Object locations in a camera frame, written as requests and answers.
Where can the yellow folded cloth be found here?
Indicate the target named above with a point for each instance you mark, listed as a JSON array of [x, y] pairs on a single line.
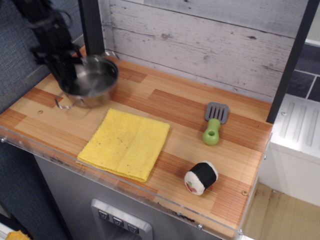
[[125, 144]]

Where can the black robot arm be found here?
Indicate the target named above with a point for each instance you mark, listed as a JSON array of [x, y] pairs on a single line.
[[35, 10]]

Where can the plush sushi roll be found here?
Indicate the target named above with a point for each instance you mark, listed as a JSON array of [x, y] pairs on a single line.
[[200, 177]]

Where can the black right frame post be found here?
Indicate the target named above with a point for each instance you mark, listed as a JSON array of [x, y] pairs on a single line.
[[303, 30]]

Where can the silver steel pot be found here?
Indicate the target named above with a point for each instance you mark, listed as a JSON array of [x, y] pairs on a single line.
[[95, 83]]

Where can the silver dispenser button panel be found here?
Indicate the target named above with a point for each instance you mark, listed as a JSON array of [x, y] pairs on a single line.
[[113, 223]]

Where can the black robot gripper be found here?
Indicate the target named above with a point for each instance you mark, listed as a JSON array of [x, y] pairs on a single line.
[[56, 50]]

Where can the grey green toy spatula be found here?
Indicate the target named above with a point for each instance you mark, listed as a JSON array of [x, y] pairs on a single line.
[[216, 115]]

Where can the yellow object bottom corner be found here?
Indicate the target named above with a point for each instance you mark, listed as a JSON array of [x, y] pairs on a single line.
[[17, 235]]

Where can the white ridged side cabinet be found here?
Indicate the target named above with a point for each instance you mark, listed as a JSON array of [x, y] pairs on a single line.
[[291, 162]]

